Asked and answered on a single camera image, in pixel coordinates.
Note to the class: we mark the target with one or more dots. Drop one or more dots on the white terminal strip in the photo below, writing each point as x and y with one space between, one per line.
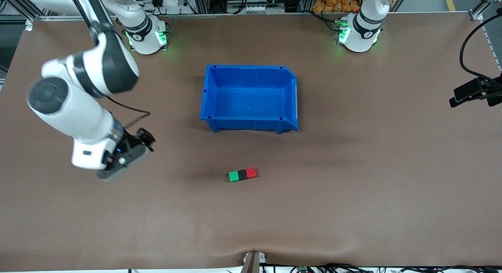
259 9

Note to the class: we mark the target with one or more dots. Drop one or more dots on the red cube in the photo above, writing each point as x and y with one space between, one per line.
251 172

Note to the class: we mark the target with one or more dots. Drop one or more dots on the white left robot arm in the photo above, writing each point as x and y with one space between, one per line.
361 37

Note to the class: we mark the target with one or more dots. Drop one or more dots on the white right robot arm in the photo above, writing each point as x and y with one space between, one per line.
78 112

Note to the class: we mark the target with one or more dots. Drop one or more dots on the aluminium frame strut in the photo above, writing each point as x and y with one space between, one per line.
19 6
484 4

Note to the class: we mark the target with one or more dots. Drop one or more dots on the brown table mat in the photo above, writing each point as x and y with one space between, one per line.
313 218

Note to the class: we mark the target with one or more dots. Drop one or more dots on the black cube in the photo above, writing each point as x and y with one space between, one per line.
242 174

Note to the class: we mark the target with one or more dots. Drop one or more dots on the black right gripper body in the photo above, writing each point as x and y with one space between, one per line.
130 142

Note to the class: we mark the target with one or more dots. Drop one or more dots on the white power strip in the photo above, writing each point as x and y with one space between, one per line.
169 0

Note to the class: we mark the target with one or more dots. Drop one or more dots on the aluminium frame rail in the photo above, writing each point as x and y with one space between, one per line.
235 15

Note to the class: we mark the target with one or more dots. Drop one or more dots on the blue plastic storage bin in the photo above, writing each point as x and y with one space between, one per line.
251 100

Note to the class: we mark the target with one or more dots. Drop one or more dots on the small green circuit board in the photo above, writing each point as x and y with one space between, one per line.
302 269

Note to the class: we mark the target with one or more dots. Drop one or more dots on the orange snack bags pile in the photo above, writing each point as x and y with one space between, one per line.
337 1

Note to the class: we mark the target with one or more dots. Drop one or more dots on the green cube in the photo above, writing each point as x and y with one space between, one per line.
234 176

